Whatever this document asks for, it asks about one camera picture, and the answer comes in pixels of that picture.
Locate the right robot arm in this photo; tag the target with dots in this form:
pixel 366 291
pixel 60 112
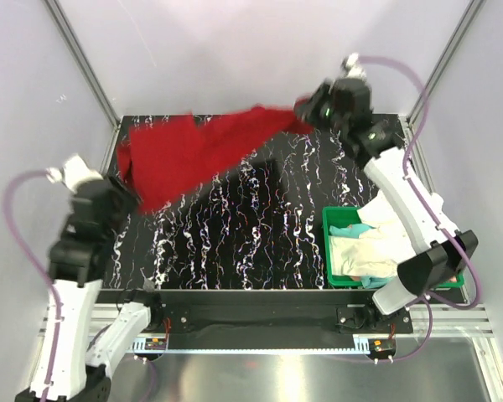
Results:
pixel 441 249

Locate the grey slotted cable duct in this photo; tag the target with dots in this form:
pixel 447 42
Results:
pixel 349 346

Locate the aluminium frame post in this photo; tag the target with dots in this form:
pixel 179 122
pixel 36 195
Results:
pixel 64 26
pixel 455 40

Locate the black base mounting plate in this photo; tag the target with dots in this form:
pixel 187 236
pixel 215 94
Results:
pixel 277 318

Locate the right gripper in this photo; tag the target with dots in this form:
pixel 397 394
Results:
pixel 307 110

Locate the left aluminium frame post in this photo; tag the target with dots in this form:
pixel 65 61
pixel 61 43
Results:
pixel 64 26

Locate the teal t shirt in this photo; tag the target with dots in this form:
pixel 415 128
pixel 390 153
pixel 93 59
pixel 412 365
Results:
pixel 364 259

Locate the green plastic bin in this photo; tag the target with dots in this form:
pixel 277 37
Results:
pixel 343 216

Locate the aluminium front rail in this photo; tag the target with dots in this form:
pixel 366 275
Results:
pixel 447 322

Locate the controller box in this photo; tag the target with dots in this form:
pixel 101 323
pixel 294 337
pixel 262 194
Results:
pixel 156 345
pixel 386 346

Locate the left controller box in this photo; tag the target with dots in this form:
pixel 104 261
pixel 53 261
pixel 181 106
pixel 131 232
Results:
pixel 156 345

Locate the red t shirt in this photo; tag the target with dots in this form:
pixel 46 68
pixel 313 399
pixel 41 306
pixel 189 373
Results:
pixel 167 159

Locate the cream white t shirt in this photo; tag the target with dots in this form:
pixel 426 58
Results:
pixel 379 215

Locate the right controller box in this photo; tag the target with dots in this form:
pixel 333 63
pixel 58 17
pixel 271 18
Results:
pixel 386 346

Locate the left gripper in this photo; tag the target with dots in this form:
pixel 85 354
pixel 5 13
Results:
pixel 131 199

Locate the right aluminium frame post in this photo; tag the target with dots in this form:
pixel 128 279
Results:
pixel 455 40

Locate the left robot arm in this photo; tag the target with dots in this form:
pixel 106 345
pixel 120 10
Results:
pixel 70 367

